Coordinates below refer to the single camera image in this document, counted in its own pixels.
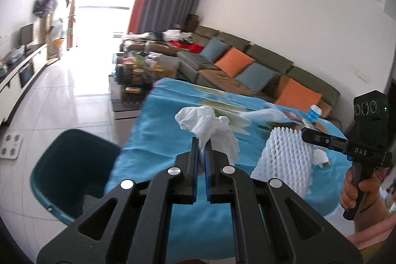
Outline cluttered coffee table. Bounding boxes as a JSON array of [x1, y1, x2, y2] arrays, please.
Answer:
[[108, 50, 180, 120]]

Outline white foam fruit net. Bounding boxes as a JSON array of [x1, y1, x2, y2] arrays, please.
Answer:
[[250, 126, 314, 196]]

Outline person's right forearm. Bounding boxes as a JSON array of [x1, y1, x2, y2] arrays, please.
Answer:
[[346, 176, 396, 250]]

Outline white standing air conditioner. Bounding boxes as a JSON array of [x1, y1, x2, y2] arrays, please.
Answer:
[[50, 0, 78, 52]]

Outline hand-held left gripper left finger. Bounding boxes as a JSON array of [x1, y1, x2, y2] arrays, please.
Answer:
[[36, 137, 200, 264]]

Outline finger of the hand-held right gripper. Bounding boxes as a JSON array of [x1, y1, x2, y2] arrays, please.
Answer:
[[301, 127, 351, 157]]

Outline red cloth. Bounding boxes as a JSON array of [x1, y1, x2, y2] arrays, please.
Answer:
[[171, 41, 205, 55]]

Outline black television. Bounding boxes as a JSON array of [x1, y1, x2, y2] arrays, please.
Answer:
[[19, 23, 34, 46]]

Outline orange cushion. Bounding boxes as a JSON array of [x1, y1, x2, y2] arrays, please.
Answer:
[[215, 48, 255, 78], [275, 78, 323, 107]]

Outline white television cabinet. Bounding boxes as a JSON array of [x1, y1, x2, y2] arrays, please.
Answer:
[[0, 43, 48, 126]]

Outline pile of clothes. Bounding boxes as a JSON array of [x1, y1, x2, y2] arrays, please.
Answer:
[[144, 30, 194, 45]]

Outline green brown sofa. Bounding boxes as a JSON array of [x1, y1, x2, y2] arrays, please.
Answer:
[[122, 25, 341, 126]]

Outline standing fan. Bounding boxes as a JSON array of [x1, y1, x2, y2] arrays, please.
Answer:
[[33, 0, 57, 45]]

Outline brown cardboard box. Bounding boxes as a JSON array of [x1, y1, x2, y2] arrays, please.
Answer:
[[186, 14, 200, 33]]

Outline person's right hand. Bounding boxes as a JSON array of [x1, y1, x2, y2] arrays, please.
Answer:
[[340, 169, 382, 211]]

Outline white bathroom scale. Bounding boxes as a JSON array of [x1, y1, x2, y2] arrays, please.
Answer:
[[0, 132, 24, 160]]

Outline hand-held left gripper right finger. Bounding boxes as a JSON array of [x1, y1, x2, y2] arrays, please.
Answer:
[[204, 139, 363, 264]]

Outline white orange crumpled wrapper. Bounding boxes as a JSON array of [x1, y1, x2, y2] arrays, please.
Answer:
[[312, 148, 330, 166]]

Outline blue printed tablecloth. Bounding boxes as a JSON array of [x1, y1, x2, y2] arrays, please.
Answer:
[[103, 77, 350, 260]]

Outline teal plastic bin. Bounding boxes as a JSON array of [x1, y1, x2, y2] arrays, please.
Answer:
[[30, 128, 122, 226]]

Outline blue cushion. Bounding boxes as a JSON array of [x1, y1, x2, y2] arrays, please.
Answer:
[[200, 38, 232, 63], [234, 62, 280, 93]]

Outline white tissue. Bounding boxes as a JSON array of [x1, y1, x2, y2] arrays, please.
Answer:
[[175, 106, 240, 162]]

